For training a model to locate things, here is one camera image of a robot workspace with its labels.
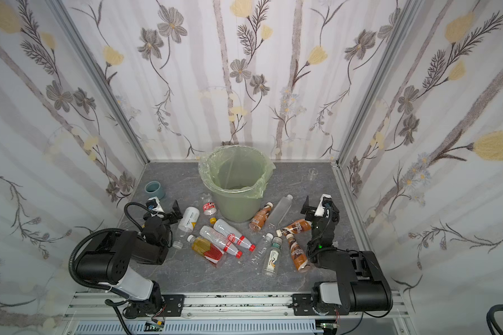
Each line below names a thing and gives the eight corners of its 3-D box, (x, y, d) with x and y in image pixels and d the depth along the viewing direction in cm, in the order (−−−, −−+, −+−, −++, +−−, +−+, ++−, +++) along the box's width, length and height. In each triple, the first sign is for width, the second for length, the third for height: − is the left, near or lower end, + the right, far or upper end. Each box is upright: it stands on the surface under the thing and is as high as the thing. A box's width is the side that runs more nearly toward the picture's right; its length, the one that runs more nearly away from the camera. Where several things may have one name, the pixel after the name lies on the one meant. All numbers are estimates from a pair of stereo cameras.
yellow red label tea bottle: (185, 246, 89) (182, 241, 85) (194, 236, 92) (191, 230, 88) (218, 267, 84) (216, 263, 79) (226, 255, 87) (224, 250, 83)
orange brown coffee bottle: (249, 228, 96) (249, 223, 92) (266, 203, 104) (266, 197, 101) (258, 233, 94) (258, 228, 90) (275, 207, 103) (275, 202, 99)
